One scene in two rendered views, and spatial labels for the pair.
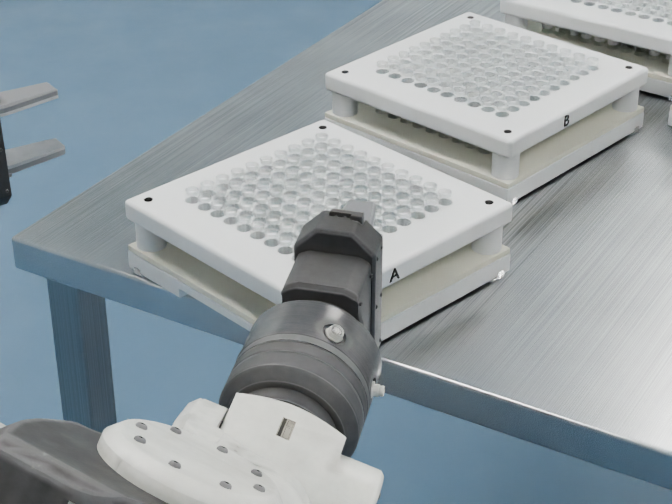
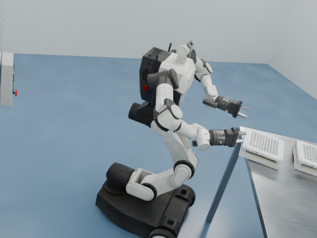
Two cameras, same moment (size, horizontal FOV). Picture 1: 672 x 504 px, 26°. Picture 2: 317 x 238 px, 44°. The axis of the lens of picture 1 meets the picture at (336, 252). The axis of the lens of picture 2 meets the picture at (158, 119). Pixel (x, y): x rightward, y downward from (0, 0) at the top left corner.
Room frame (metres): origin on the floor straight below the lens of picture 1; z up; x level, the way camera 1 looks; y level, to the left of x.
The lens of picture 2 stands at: (-0.61, -1.30, 2.08)
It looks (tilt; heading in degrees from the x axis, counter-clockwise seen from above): 30 degrees down; 55
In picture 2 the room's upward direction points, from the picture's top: 15 degrees clockwise
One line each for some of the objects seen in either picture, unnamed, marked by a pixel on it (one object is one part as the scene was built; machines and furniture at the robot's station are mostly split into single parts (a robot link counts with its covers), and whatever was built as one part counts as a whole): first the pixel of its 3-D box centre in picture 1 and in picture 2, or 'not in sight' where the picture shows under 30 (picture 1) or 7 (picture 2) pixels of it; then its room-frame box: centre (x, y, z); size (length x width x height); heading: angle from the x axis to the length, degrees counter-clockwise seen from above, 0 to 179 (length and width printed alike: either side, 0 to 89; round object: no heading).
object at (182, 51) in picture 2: not in sight; (183, 51); (0.69, 0.46, 1.32); 0.10 x 0.07 x 0.09; 44
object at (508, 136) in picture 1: (486, 78); (316, 157); (1.42, -0.16, 0.92); 0.25 x 0.24 x 0.02; 47
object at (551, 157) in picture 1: (484, 119); (312, 163); (1.42, -0.16, 0.87); 0.24 x 0.24 x 0.02; 47
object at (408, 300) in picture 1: (318, 257); (260, 150); (1.13, 0.02, 0.87); 0.24 x 0.24 x 0.02; 44
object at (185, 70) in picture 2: not in sight; (165, 78); (0.65, 0.51, 1.12); 0.34 x 0.30 x 0.36; 44
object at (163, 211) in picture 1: (318, 210); (263, 144); (1.13, 0.02, 0.92); 0.25 x 0.24 x 0.02; 44
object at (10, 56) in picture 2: not in sight; (6, 79); (-0.21, 0.79, 0.97); 0.17 x 0.06 x 0.26; 79
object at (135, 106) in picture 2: not in sight; (152, 114); (0.63, 0.53, 0.85); 0.28 x 0.13 x 0.18; 134
